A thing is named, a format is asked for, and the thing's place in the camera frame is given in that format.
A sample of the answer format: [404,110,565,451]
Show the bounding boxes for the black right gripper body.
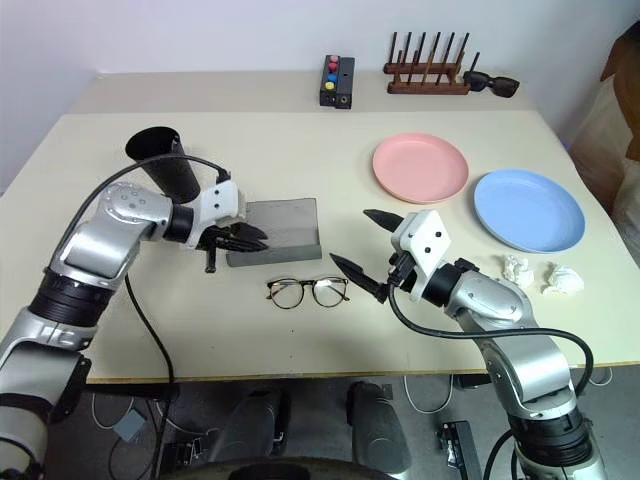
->
[383,251,419,292]

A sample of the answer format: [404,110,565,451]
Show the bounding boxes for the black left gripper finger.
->
[218,236,272,253]
[233,222,270,241]

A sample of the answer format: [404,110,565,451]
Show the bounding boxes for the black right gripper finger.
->
[362,208,405,234]
[329,252,390,305]

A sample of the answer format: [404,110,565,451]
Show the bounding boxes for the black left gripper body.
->
[197,223,240,251]

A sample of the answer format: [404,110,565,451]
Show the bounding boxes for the grey felt glasses case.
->
[225,197,323,269]

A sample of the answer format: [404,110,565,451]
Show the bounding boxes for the pink plastic plate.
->
[372,132,470,204]

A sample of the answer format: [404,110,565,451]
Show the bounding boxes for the black cylindrical pen holder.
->
[124,126,204,205]

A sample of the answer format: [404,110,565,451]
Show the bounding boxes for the tortoiseshell round eyeglasses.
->
[265,276,351,310]

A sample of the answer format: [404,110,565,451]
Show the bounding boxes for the crumpled white tissue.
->
[501,254,535,288]
[541,262,585,296]

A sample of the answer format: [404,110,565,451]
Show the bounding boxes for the black box with coloured buttons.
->
[319,54,342,107]

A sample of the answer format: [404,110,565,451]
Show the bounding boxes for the brown wooden peg rack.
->
[383,31,472,95]

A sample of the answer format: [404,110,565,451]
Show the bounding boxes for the blue plastic plate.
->
[472,169,586,254]

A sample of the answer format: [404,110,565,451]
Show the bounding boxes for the dark rounded shape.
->
[347,380,412,469]
[207,389,292,464]

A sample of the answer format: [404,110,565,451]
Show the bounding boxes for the black sunglasses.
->
[462,51,521,99]

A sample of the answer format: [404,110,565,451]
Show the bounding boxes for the black floor device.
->
[437,421,482,477]

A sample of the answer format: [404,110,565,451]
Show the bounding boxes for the small grey box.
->
[113,409,149,444]

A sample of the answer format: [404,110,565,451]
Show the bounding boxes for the brown upholstered chair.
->
[599,24,640,164]

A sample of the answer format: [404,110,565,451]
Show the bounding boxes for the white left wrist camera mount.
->
[187,179,250,249]

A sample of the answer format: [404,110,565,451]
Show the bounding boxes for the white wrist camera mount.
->
[187,179,250,249]
[389,209,451,304]

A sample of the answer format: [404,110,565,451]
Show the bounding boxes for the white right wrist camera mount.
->
[389,209,451,304]

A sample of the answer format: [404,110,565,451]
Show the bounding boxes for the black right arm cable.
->
[387,279,596,401]

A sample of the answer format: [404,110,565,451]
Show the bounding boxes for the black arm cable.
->
[387,279,596,401]
[69,153,234,480]

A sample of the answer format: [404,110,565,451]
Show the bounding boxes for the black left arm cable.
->
[69,153,234,480]

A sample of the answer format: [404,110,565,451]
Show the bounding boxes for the white floor cable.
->
[402,374,454,414]
[91,393,127,430]

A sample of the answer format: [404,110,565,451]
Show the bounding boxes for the black table frame bar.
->
[87,382,181,401]

